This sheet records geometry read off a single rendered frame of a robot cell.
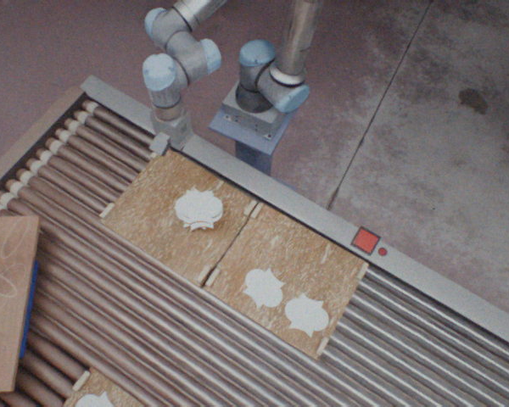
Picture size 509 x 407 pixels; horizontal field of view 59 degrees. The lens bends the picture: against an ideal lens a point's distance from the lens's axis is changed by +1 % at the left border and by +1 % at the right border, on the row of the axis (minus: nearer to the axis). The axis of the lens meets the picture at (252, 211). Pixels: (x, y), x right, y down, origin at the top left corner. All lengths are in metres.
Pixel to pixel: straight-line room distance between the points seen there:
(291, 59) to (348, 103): 1.60
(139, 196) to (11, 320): 0.53
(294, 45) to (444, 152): 1.76
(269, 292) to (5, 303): 0.76
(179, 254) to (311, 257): 0.43
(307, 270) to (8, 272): 0.90
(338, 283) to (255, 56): 0.77
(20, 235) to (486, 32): 3.09
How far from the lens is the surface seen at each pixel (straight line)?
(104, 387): 1.45
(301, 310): 1.40
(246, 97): 1.59
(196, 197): 1.44
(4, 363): 1.44
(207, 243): 1.46
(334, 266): 1.46
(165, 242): 1.48
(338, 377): 1.43
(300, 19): 1.29
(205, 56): 1.11
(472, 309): 1.59
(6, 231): 1.55
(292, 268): 1.44
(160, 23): 1.20
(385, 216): 2.61
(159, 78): 1.05
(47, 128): 1.78
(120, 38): 3.29
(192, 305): 1.44
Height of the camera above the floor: 2.32
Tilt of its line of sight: 68 degrees down
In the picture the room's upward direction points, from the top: 2 degrees clockwise
